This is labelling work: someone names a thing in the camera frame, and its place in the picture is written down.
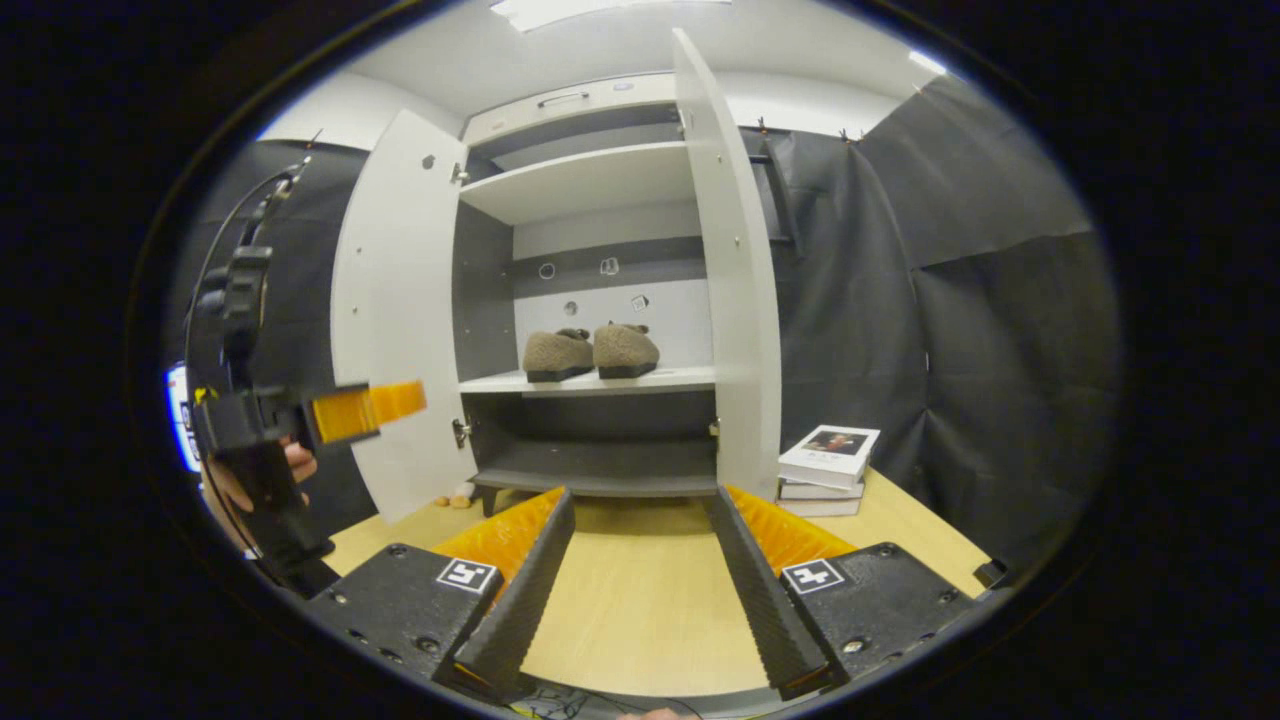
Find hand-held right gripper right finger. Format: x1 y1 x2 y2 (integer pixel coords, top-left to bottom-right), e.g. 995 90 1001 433
705 485 981 701

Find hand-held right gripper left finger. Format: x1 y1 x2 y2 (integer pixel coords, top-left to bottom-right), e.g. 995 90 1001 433
305 487 578 701

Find white cabinet door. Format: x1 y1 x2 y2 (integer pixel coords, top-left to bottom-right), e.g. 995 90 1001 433
330 108 479 525
672 28 801 501

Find brown fuzzy shoe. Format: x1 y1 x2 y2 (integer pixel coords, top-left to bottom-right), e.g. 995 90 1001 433
593 321 661 380
522 328 595 384

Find white shoe cabinet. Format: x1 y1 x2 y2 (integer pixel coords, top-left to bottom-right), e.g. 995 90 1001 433
452 72 721 516

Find blue edged screen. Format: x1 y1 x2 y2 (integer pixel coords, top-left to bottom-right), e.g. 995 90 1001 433
165 363 204 473

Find plain white book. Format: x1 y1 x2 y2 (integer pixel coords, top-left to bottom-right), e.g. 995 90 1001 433
782 495 863 518
780 478 866 502

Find white book with dark picture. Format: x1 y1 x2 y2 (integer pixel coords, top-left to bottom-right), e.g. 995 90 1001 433
778 425 881 491

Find black backdrop cloth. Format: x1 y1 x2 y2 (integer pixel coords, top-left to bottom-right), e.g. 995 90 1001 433
745 75 1121 576
165 140 376 536

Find large ceiling light panel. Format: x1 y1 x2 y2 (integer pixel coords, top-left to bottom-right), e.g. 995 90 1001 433
490 0 736 33

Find tangled black cables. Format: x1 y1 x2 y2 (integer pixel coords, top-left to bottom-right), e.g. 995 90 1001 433
510 685 606 719

